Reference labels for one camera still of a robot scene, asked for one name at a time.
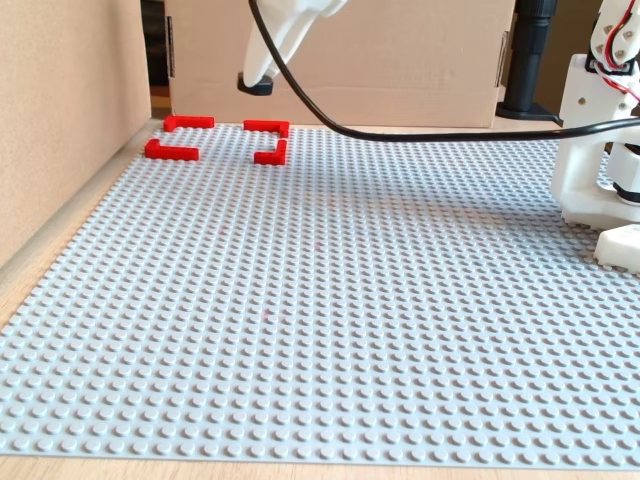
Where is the red L-shaped Lego corner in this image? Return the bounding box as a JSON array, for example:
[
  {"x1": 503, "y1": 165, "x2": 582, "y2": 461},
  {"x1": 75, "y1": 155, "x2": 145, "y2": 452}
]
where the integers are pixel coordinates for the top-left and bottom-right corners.
[
  {"x1": 242, "y1": 119, "x2": 291, "y2": 140},
  {"x1": 253, "y1": 139, "x2": 289, "y2": 167},
  {"x1": 163, "y1": 115, "x2": 216, "y2": 133},
  {"x1": 144, "y1": 138, "x2": 201, "y2": 163}
]

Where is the plain cardboard panel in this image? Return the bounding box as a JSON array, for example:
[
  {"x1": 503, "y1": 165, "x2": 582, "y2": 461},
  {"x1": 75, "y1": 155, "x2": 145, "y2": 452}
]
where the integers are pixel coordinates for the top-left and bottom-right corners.
[{"x1": 0, "y1": 0, "x2": 154, "y2": 271}]

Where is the black stand pole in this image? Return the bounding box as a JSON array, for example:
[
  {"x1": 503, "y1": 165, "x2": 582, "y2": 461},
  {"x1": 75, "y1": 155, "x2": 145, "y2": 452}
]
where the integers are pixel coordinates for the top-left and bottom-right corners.
[{"x1": 494, "y1": 0, "x2": 561, "y2": 124}]

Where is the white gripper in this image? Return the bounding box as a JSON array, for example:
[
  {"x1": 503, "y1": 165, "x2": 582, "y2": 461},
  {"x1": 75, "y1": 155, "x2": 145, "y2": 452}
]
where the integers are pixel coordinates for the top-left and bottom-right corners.
[{"x1": 242, "y1": 0, "x2": 348, "y2": 87}]

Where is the large cardboard box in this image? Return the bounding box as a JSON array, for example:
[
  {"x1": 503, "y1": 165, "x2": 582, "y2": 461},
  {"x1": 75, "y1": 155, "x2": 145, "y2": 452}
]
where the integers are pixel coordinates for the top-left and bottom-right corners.
[{"x1": 164, "y1": 0, "x2": 519, "y2": 129}]

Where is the black hexagonal Lego piece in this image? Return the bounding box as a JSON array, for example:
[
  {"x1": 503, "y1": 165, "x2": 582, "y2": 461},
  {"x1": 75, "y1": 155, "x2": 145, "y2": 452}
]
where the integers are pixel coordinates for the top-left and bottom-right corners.
[{"x1": 235, "y1": 71, "x2": 277, "y2": 97}]

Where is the black camera cable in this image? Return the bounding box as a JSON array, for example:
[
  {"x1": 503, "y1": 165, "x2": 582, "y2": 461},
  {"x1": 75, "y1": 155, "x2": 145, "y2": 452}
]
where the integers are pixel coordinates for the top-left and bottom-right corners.
[{"x1": 247, "y1": 0, "x2": 640, "y2": 145}]

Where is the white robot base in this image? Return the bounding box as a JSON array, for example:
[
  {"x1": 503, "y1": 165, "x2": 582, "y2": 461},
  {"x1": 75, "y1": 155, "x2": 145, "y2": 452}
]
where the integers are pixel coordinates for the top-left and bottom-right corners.
[{"x1": 594, "y1": 223, "x2": 640, "y2": 275}]

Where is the grey Lego baseplate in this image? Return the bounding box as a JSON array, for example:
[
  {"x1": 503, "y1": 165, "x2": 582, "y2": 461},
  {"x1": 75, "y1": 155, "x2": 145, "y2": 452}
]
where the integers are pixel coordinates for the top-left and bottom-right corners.
[{"x1": 0, "y1": 124, "x2": 640, "y2": 464}]

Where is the red white black servo wire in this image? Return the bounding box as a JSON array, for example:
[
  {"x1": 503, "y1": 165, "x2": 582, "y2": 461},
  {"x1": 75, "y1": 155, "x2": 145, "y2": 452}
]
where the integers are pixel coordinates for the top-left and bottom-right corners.
[{"x1": 596, "y1": 18, "x2": 640, "y2": 102}]

